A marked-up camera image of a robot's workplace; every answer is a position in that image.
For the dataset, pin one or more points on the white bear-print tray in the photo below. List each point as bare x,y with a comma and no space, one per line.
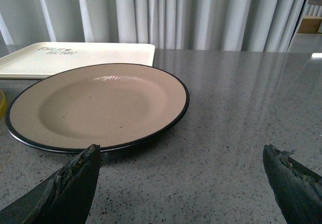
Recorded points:
44,59

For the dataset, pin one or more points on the beige plate with black rim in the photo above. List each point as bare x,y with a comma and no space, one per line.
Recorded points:
112,105

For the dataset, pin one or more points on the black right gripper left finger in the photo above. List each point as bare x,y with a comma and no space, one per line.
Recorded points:
64,197

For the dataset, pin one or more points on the yellow round object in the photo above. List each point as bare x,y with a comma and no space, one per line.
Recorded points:
3,105

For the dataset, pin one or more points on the brown cardboard box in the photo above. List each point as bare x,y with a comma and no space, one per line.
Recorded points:
310,25

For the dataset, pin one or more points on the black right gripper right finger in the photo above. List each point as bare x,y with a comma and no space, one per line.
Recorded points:
297,189

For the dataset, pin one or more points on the grey pleated curtain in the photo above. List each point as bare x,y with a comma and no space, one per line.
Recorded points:
229,25

